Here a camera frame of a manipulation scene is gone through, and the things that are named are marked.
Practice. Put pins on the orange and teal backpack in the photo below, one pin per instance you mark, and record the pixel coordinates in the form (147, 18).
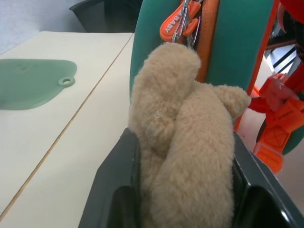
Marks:
(232, 42)

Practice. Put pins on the beige plush teddy bear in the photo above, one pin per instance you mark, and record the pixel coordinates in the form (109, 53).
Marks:
(180, 133)

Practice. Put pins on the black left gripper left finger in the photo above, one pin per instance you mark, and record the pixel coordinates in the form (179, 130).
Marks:
(111, 190)

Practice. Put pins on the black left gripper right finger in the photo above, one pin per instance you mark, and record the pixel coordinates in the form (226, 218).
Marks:
(259, 197)

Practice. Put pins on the green silicone mat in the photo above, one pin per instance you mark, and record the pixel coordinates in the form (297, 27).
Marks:
(31, 83)

